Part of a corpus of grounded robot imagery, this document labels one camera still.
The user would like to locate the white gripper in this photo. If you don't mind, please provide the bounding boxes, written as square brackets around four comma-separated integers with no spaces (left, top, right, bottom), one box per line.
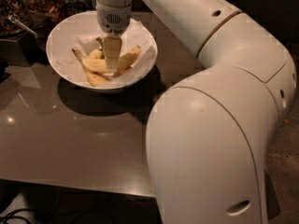
[96,0,132,73]

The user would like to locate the white paper bowl liner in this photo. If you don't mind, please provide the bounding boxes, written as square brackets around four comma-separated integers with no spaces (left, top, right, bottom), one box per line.
[55,17,157,90]

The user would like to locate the back green-stemmed banana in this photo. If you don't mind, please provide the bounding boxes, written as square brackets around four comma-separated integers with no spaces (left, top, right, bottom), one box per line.
[89,37,104,59]

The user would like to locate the black cables on floor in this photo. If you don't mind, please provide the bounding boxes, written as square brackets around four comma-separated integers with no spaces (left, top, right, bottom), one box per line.
[0,207,36,224]

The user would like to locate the white ceramic bowl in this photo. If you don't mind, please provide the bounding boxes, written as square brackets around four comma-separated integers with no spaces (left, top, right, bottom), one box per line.
[45,10,159,94]

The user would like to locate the dark wire basket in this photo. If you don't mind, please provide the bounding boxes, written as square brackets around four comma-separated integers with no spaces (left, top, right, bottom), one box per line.
[64,2,87,17]

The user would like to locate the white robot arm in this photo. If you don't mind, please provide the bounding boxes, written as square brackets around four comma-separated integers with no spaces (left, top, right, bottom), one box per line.
[96,0,296,224]

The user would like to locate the glass jar of snacks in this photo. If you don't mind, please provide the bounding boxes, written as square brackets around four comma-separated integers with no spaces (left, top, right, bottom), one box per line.
[25,0,64,23]

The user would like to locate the metal scoop handle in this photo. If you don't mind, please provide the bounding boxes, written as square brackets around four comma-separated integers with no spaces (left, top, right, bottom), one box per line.
[8,15,38,38]

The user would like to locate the glass bowl of nuts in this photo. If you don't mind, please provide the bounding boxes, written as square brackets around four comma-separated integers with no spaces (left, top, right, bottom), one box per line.
[0,0,32,37]

